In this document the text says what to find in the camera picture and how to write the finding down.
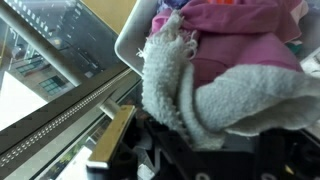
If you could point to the purple patterned cloth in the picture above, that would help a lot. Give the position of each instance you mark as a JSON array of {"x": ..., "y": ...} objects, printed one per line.
[{"x": 170, "y": 2}]

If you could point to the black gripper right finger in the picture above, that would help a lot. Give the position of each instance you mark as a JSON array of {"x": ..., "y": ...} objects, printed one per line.
[{"x": 290, "y": 156}]

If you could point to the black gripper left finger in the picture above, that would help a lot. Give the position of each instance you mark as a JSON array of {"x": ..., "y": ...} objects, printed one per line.
[{"x": 113, "y": 140}]

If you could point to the grey window mullion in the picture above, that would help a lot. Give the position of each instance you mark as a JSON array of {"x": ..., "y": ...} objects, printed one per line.
[{"x": 66, "y": 120}]

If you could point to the white terry towel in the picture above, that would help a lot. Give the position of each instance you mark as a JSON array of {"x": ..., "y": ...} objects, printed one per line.
[{"x": 166, "y": 83}]

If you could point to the light pink printed t-shirt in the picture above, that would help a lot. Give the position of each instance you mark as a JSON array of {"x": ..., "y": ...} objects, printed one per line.
[{"x": 298, "y": 16}]

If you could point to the magenta pink cloth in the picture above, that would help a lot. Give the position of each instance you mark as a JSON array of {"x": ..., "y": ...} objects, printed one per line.
[{"x": 240, "y": 36}]

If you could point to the white plastic basket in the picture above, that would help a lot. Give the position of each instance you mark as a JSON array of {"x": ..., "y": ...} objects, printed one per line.
[{"x": 133, "y": 36}]

